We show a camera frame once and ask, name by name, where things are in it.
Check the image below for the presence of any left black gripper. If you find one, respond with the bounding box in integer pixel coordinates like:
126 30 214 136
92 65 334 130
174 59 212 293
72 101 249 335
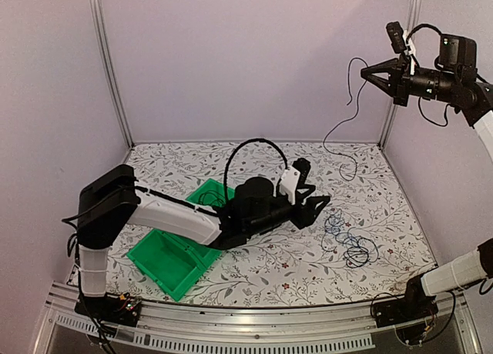
246 186 330 239

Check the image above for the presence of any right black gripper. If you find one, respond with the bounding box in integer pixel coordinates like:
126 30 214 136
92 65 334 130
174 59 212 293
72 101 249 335
361 54 459 105

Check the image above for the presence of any blue cable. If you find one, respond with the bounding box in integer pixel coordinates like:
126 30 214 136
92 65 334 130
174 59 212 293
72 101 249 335
340 234 381 269
323 209 346 238

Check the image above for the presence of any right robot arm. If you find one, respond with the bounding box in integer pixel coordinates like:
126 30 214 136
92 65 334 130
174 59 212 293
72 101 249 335
361 22 492 320

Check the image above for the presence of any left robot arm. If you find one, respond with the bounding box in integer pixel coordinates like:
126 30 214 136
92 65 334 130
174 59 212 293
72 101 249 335
63 158 330 319

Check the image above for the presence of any floral patterned table mat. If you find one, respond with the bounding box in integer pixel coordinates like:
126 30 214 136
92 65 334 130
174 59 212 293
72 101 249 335
127 142 435 307

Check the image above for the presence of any green three-compartment bin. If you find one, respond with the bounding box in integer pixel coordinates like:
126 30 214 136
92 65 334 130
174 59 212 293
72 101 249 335
126 179 225 302

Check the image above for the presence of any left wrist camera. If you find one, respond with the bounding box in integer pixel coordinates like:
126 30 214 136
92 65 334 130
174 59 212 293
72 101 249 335
277 158 311 205

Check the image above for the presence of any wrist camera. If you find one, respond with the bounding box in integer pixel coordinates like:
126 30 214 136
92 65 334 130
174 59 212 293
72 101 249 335
386 22 419 75
277 158 311 205

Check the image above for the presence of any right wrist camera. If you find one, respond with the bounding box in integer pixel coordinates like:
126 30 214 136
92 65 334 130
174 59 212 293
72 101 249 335
386 22 419 75

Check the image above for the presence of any right aluminium frame post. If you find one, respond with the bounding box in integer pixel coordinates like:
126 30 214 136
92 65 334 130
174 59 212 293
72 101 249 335
378 0 422 152

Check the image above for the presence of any aluminium frame post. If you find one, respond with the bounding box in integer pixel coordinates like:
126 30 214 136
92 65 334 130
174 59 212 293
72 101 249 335
378 0 422 152
89 0 135 149

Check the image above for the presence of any front aluminium rail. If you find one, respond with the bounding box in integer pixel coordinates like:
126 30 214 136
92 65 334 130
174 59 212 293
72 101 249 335
33 282 484 353

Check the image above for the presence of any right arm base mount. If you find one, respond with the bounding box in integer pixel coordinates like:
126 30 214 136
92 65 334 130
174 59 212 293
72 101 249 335
370 292 438 328

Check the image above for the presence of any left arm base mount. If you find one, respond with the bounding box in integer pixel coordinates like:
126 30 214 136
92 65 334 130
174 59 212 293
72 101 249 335
75 290 143 327

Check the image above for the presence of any left aluminium frame post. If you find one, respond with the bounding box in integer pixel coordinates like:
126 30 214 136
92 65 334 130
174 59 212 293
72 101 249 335
89 0 135 149

